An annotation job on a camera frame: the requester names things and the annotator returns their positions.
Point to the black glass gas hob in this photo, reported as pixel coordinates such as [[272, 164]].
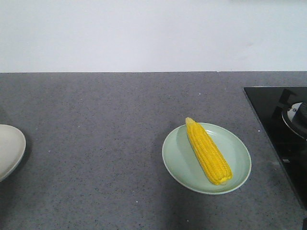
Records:
[[290, 148]]

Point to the steel gas burner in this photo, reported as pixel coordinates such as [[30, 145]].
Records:
[[294, 114]]

